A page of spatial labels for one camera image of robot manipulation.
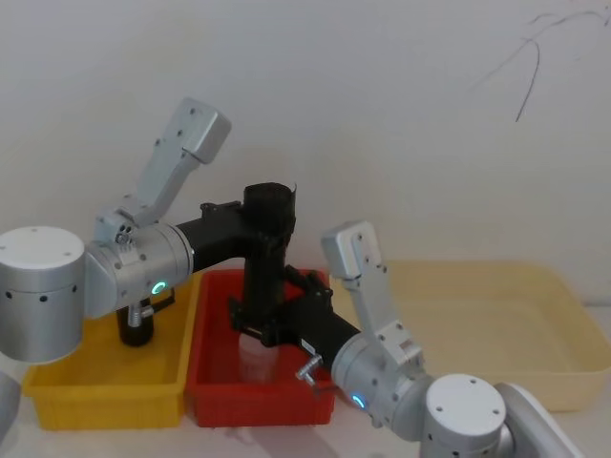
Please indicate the red plastic bin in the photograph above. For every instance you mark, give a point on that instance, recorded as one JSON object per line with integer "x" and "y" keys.
{"x": 224, "y": 396}

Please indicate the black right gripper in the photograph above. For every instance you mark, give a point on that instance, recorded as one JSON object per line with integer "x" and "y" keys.
{"x": 315, "y": 329}

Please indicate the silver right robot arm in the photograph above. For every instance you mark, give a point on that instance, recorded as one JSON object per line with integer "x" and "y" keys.
{"x": 458, "y": 410}

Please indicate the cream plastic tray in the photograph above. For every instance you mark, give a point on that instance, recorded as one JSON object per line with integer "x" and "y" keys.
{"x": 477, "y": 329}

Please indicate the clear plastic bottle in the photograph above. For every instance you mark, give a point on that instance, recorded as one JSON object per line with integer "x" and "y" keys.
{"x": 258, "y": 362}

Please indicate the yellow plastic bin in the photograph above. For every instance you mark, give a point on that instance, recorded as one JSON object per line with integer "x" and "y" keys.
{"x": 95, "y": 377}

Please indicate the small black bottle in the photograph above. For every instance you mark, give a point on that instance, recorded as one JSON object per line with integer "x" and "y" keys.
{"x": 138, "y": 338}

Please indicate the tall black cylinder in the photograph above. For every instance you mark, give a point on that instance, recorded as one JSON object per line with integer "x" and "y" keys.
{"x": 262, "y": 281}

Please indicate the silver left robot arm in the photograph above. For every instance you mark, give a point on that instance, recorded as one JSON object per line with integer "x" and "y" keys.
{"x": 43, "y": 286}

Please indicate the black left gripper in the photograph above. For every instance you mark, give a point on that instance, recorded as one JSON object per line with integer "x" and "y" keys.
{"x": 217, "y": 238}

